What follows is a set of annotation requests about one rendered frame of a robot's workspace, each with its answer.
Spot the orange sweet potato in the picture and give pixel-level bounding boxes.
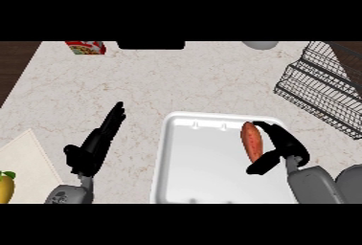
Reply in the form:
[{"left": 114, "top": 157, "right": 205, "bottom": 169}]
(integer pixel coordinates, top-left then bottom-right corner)
[{"left": 239, "top": 121, "right": 264, "bottom": 165}]

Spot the white plastic tray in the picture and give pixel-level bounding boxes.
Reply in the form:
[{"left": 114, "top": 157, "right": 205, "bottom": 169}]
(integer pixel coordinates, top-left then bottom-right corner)
[{"left": 148, "top": 111, "right": 300, "bottom": 205}]

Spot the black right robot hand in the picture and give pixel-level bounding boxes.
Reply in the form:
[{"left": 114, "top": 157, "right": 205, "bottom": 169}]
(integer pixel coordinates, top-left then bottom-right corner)
[{"left": 245, "top": 120, "right": 312, "bottom": 176}]

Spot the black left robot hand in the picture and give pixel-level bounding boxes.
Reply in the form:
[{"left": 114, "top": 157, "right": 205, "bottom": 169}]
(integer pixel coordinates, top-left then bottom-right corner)
[{"left": 62, "top": 101, "right": 127, "bottom": 178}]

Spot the red printed box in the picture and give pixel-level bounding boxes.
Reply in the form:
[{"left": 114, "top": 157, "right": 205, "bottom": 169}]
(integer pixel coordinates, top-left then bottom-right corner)
[{"left": 64, "top": 41, "right": 108, "bottom": 56}]

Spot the yellow fruit with green leaf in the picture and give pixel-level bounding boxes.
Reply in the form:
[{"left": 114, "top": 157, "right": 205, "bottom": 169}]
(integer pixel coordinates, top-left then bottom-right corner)
[{"left": 0, "top": 170, "right": 18, "bottom": 205}]

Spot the grey round bowl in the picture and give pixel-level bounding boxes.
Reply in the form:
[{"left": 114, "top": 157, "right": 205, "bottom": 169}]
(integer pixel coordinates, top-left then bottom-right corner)
[{"left": 241, "top": 41, "right": 279, "bottom": 51}]

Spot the black wire tiered basket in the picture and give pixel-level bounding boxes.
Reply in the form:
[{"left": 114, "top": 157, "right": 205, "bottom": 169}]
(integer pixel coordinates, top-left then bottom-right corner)
[{"left": 273, "top": 41, "right": 362, "bottom": 141}]

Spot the beige cutting board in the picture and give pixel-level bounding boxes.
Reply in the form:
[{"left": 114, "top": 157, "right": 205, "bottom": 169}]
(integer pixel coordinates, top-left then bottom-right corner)
[{"left": 0, "top": 127, "right": 65, "bottom": 205}]

